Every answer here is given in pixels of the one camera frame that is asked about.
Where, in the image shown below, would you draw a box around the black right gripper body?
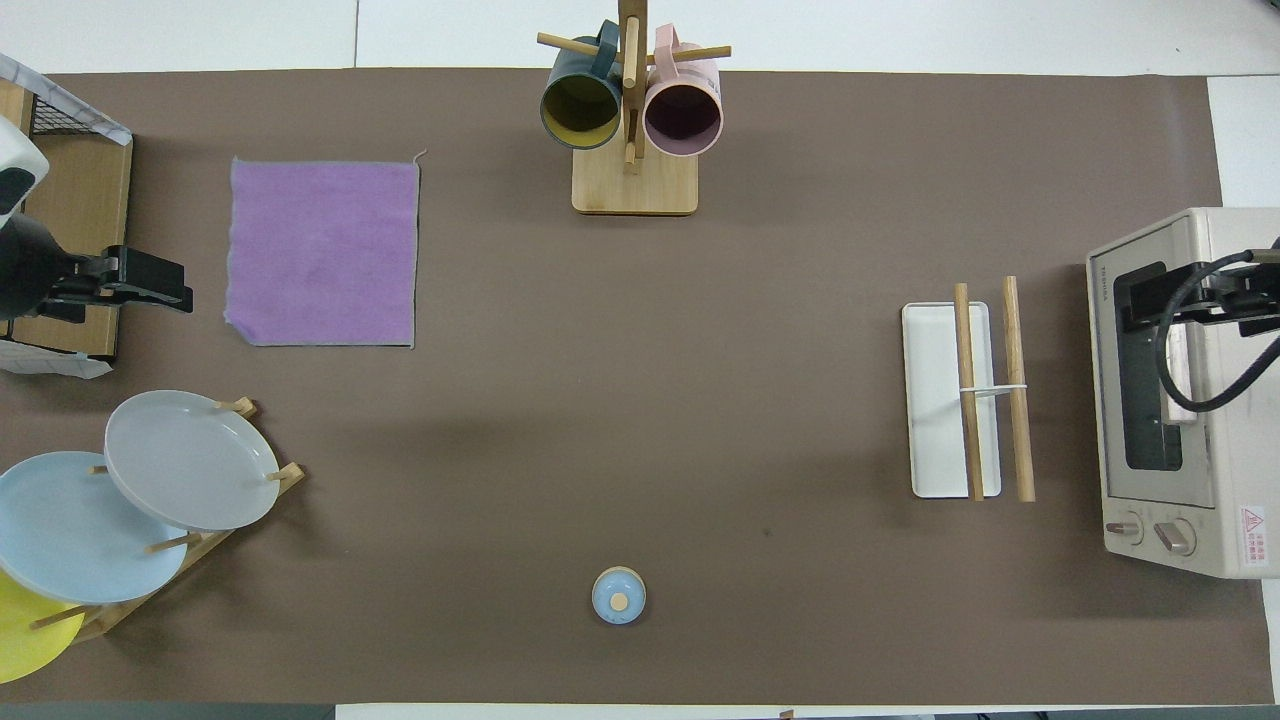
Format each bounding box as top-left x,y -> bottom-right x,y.
1215,262 -> 1280,336

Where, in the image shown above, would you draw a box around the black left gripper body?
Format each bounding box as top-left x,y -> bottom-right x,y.
0,215 -> 107,323

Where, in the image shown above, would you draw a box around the purple and grey towel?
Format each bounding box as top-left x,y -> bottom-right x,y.
224,150 -> 427,349

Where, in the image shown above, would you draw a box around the white towel rack wooden bars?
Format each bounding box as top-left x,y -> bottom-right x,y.
901,276 -> 1037,503

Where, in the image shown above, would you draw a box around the wooden plate rack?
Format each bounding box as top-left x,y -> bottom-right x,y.
30,397 -> 306,643

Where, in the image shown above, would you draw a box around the wooden shelf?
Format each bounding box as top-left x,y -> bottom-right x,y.
0,80 -> 134,361

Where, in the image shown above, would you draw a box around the white patterned paper sheet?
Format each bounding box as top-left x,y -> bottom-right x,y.
0,340 -> 114,380
0,52 -> 133,147

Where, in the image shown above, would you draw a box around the beige toaster oven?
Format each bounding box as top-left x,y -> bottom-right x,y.
1086,207 -> 1280,581

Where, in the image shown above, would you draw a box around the grey plate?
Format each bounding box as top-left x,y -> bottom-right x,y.
104,390 -> 282,532

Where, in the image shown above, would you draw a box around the light blue plate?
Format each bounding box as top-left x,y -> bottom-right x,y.
0,451 -> 188,604

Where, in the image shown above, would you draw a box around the yellow plate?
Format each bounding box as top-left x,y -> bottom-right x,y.
0,568 -> 86,684

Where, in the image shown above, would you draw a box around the dark teal mug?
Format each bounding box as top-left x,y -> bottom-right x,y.
540,20 -> 624,151

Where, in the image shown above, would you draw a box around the wooden mug tree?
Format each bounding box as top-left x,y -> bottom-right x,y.
537,0 -> 733,217

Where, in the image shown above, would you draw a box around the brown table mat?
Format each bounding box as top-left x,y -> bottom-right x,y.
0,68 -> 1276,706

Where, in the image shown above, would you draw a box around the pink mug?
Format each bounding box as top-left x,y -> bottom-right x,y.
643,25 -> 724,158

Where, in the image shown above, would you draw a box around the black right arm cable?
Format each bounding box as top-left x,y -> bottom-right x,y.
1155,250 -> 1280,413

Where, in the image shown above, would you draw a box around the black wire basket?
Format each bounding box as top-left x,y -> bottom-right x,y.
28,92 -> 83,137

